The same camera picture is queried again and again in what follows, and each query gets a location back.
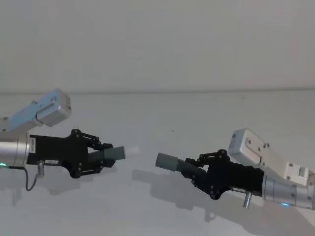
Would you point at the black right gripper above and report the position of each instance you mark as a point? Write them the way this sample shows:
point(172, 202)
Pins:
point(233, 178)

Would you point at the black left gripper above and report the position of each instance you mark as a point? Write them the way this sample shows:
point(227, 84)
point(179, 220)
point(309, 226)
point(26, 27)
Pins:
point(56, 151)

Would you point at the grey plug with white tip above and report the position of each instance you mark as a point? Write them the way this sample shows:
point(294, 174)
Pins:
point(114, 153)

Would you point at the grey socket with ribbed sleeve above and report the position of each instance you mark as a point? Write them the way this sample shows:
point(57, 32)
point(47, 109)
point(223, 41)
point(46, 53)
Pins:
point(166, 161)

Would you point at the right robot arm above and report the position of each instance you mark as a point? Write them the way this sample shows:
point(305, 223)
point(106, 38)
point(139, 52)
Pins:
point(276, 189)

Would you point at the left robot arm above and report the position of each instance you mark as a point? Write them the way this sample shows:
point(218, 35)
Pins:
point(14, 150)

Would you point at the white table cloth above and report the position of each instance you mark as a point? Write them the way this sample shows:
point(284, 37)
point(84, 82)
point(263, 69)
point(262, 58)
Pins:
point(157, 211)

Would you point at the white curtain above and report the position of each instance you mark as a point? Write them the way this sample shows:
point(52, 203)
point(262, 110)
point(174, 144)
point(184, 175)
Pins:
point(157, 49)

